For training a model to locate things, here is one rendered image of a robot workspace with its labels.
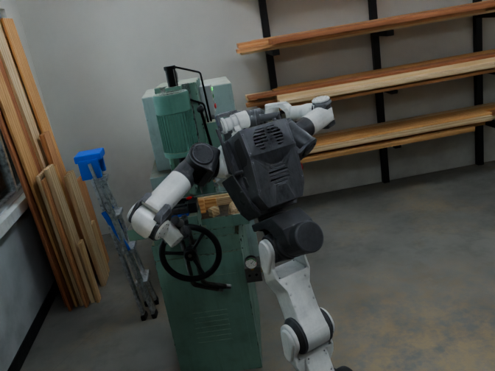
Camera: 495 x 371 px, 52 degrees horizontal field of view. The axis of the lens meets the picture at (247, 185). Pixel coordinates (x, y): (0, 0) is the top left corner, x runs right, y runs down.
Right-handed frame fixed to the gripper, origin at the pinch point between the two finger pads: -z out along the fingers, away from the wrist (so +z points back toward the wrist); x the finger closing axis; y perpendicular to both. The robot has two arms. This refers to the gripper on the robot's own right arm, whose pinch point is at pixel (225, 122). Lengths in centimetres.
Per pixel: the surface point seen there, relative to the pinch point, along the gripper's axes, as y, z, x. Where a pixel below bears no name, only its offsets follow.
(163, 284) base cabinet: 54, -44, 53
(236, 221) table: 31.7, -2.0, 35.7
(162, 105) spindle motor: -10.1, -27.5, -7.5
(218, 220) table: 30.4, -10.5, 34.7
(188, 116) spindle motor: -2.1, -16.7, -5.5
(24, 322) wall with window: 122, -153, 36
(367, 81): 144, 114, -149
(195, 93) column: 5.8, -14.2, -28.2
